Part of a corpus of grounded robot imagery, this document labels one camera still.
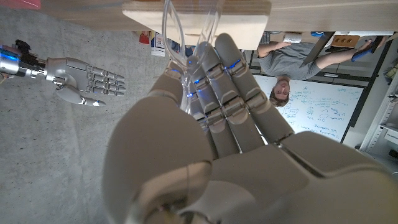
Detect white wipes canister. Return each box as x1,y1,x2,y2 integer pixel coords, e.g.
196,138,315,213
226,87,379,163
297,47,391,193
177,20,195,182
150,30,167,58

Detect black laptop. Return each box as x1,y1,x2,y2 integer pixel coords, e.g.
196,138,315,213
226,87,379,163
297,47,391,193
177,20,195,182
300,30,336,68

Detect pink plastic tray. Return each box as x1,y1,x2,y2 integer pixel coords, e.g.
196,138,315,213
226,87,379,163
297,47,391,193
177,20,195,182
0,0,42,10

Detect whiteboard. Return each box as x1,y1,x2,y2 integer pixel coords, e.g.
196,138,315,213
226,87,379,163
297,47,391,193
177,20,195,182
251,74,364,144

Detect clear plastic glasses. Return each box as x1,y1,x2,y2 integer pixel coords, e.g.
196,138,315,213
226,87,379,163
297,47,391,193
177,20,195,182
161,0,226,113

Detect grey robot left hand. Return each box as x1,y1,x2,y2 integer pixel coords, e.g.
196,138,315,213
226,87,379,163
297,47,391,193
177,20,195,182
102,32,398,224

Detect white shelf unit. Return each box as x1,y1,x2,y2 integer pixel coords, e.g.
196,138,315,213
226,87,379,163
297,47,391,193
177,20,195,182
359,71,398,156

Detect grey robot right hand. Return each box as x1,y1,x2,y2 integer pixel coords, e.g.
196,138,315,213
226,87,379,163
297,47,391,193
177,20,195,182
45,57,127,107

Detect wooden box with slot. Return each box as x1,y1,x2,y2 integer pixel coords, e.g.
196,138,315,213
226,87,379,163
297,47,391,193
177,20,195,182
121,0,272,51

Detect seated person in grey shirt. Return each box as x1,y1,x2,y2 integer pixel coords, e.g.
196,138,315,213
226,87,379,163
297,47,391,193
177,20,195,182
257,35,388,108

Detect wooden block with holes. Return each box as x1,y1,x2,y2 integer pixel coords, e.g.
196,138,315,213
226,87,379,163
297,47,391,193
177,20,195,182
330,34,357,48

